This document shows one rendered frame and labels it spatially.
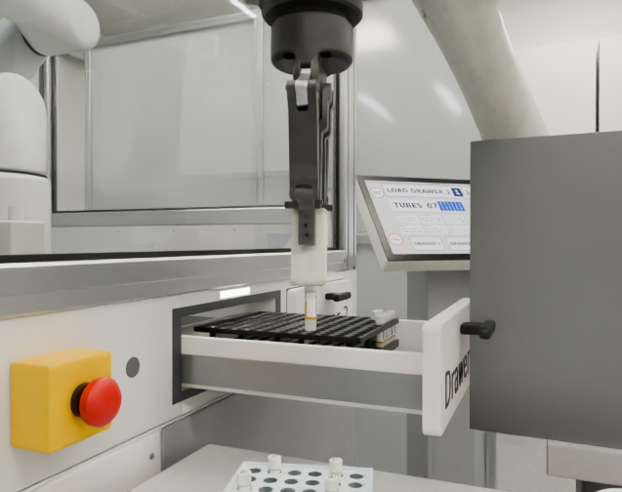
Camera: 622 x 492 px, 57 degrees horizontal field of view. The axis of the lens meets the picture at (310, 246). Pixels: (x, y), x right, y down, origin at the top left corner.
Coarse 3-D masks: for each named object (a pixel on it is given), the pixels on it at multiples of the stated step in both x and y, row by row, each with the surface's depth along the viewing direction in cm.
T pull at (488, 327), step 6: (462, 324) 67; (468, 324) 67; (474, 324) 67; (480, 324) 67; (486, 324) 66; (492, 324) 67; (462, 330) 67; (468, 330) 66; (474, 330) 66; (480, 330) 64; (486, 330) 64; (492, 330) 66; (480, 336) 64; (486, 336) 63
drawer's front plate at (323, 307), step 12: (300, 288) 98; (324, 288) 107; (336, 288) 113; (348, 288) 120; (288, 300) 96; (300, 300) 97; (324, 300) 107; (348, 300) 120; (300, 312) 97; (324, 312) 107; (336, 312) 113; (348, 312) 120
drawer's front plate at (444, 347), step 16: (464, 304) 73; (432, 320) 58; (448, 320) 59; (464, 320) 70; (432, 336) 55; (448, 336) 59; (464, 336) 70; (432, 352) 55; (448, 352) 59; (464, 352) 70; (432, 368) 55; (448, 368) 59; (432, 384) 55; (448, 384) 59; (464, 384) 71; (432, 400) 55; (432, 416) 55; (448, 416) 59; (432, 432) 55
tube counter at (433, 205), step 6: (426, 204) 161; (432, 204) 161; (438, 204) 162; (444, 204) 163; (450, 204) 164; (456, 204) 164; (462, 204) 165; (468, 204) 166; (432, 210) 160; (438, 210) 160; (444, 210) 161; (450, 210) 162; (456, 210) 163; (462, 210) 163; (468, 210) 164
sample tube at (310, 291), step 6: (306, 288) 51; (312, 288) 51; (306, 294) 52; (312, 294) 51; (306, 300) 52; (312, 300) 51; (306, 306) 52; (312, 306) 51; (306, 312) 52; (312, 312) 51; (306, 318) 52; (312, 318) 51; (306, 324) 52; (312, 324) 51; (312, 330) 52
